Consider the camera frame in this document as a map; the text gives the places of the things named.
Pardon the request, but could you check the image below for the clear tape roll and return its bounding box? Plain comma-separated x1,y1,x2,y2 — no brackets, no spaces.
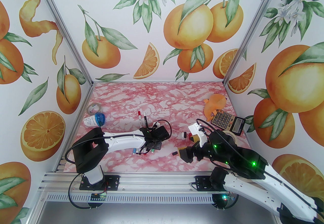
86,104,103,115

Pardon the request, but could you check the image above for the beige masking tape roll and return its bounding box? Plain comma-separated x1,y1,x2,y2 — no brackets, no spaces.
221,130,238,140

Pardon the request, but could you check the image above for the grey desk calculator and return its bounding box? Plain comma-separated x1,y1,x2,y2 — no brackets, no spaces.
211,110,246,134

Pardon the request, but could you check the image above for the white bottle blue cap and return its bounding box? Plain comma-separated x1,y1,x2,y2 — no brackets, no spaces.
84,113,106,127

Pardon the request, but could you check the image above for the white slotted cable duct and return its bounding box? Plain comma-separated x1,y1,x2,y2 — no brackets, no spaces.
44,193,218,204

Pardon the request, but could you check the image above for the aluminium frame post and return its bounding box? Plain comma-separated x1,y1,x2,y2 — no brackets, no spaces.
222,0,293,86
27,0,94,87

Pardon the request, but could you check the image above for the long aluminium frame rail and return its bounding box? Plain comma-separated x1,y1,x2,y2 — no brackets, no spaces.
38,170,275,194

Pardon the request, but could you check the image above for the pink marble patterned mat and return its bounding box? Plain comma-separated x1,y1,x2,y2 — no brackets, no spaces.
65,81,255,173

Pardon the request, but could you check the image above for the orange plush toy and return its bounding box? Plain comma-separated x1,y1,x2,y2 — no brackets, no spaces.
203,94,227,122

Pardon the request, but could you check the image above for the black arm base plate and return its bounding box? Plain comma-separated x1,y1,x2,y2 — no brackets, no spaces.
79,174,120,191
194,175,215,192

